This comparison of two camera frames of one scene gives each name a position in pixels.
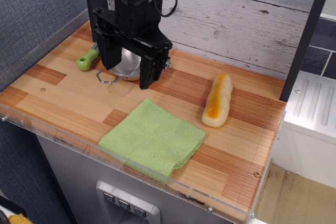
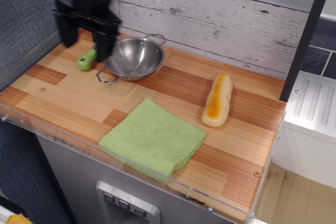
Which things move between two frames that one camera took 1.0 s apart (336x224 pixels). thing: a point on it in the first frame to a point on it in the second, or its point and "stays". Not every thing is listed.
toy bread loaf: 218,105 stays
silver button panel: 116,205 stays
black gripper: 137,26 to 88,5
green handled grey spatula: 84,62 stays
